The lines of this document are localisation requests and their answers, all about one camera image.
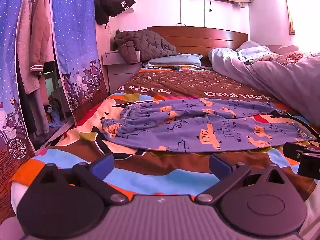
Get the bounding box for hanging coats in wardrobe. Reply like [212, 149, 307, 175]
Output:
[16, 0, 50, 136]

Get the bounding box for pink quilted coat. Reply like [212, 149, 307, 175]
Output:
[29, 0, 55, 77]

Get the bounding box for brown quilted jacket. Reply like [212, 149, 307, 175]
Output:
[114, 29, 179, 64]

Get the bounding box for black wall cable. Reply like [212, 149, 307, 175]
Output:
[178, 0, 194, 26]

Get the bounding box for grey-purple duvet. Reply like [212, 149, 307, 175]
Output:
[208, 47, 320, 136]

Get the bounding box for wooden headboard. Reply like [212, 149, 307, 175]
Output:
[147, 26, 249, 67]

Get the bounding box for blue car-print pants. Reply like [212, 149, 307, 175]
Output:
[101, 98, 317, 153]

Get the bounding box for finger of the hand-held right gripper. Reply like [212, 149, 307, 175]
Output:
[283, 142, 320, 161]
[297, 152, 320, 181]

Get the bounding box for colourful printed blanket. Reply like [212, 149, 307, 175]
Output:
[10, 67, 320, 205]

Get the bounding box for white nightstand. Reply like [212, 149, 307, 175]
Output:
[102, 50, 142, 96]

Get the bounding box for black hanging bag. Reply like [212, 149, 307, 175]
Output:
[95, 0, 136, 26]

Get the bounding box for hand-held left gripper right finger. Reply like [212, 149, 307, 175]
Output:
[195, 154, 292, 204]

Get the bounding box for light blue pillow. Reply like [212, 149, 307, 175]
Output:
[143, 54, 203, 68]

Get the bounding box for blue printed wardrobe curtain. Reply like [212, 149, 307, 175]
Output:
[0, 0, 36, 159]
[49, 0, 103, 118]

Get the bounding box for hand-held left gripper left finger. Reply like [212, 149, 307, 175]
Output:
[36, 154, 129, 204]

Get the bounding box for red floral pillow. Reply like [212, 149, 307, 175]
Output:
[282, 51, 313, 65]

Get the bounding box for pale blue crumpled pillow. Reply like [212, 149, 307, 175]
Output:
[236, 40, 276, 61]

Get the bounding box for framed wall picture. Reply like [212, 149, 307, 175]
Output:
[283, 0, 296, 36]

